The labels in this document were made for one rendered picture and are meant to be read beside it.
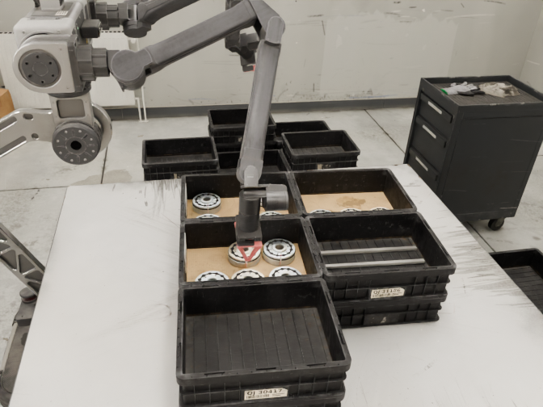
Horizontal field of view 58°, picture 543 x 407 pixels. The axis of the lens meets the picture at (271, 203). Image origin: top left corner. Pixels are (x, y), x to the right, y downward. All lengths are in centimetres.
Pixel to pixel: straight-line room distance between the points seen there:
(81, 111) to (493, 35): 442
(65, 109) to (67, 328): 66
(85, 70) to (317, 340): 90
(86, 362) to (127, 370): 12
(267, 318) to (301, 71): 355
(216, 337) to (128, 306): 40
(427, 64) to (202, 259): 395
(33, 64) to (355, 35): 376
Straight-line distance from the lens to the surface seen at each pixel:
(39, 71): 133
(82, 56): 131
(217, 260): 159
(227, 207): 183
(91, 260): 186
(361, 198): 195
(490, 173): 317
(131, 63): 128
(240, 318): 140
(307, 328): 139
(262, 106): 130
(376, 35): 486
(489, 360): 164
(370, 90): 502
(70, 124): 163
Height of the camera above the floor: 184
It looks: 33 degrees down
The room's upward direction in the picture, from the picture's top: 3 degrees clockwise
